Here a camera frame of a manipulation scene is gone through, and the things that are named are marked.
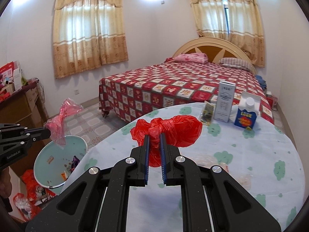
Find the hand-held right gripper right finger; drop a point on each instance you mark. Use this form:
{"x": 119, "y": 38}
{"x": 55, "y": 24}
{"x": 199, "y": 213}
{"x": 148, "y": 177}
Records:
{"x": 163, "y": 160}

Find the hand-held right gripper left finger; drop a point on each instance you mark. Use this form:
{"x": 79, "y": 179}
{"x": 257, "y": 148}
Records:
{"x": 146, "y": 160}

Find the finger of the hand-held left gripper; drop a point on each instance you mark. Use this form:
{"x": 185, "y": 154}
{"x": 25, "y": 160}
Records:
{"x": 38, "y": 134}

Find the light blue trash can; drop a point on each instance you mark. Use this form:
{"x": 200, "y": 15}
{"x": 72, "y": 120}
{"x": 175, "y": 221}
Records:
{"x": 55, "y": 154}

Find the pink plastic bag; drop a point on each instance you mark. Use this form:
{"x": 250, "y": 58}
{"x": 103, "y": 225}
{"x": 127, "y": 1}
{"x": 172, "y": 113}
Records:
{"x": 61, "y": 116}

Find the person's left hand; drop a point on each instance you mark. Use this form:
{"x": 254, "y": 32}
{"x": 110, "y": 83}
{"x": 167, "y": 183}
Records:
{"x": 4, "y": 181}

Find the orange red printed bag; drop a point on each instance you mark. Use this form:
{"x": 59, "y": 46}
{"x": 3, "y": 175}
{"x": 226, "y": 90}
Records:
{"x": 31, "y": 183}

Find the clear red plastic bag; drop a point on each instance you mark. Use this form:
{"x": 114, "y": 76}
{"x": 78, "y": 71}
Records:
{"x": 21, "y": 203}

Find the purple wrapper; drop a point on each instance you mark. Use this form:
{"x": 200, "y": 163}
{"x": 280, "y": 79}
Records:
{"x": 76, "y": 160}

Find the orange wrapper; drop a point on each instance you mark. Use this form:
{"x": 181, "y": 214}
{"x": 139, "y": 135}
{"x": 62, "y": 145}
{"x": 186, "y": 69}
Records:
{"x": 65, "y": 174}

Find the white upright box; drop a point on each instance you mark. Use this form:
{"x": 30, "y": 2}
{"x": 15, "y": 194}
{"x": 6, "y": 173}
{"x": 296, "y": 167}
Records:
{"x": 17, "y": 79}

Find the small clear packet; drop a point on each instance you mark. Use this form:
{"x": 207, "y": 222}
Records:
{"x": 207, "y": 112}

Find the bed with red patterned sheet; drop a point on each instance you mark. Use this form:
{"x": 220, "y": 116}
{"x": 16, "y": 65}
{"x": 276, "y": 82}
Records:
{"x": 157, "y": 84}

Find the tall grey carton box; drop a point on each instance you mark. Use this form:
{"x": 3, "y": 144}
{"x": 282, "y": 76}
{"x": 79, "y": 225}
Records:
{"x": 224, "y": 101}

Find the blue milk carton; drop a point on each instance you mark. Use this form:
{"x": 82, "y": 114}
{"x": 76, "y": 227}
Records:
{"x": 246, "y": 118}

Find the wide beige curtain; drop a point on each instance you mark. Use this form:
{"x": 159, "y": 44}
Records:
{"x": 89, "y": 48}

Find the pink pillow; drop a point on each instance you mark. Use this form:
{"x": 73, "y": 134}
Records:
{"x": 190, "y": 58}

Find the cream wooden headboard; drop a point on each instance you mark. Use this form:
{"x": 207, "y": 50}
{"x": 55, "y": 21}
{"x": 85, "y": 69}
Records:
{"x": 207, "y": 48}

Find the striped pillow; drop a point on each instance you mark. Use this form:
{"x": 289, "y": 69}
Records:
{"x": 235, "y": 62}

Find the red box with white top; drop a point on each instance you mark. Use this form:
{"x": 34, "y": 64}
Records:
{"x": 270, "y": 99}

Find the blue folded cloth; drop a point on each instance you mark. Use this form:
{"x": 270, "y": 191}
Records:
{"x": 260, "y": 79}

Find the parted beige curtain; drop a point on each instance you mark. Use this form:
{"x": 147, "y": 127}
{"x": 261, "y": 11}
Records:
{"x": 210, "y": 17}

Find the window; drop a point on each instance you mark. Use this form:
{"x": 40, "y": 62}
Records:
{"x": 225, "y": 9}

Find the wall socket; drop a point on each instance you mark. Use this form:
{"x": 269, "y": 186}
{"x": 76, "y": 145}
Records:
{"x": 76, "y": 91}

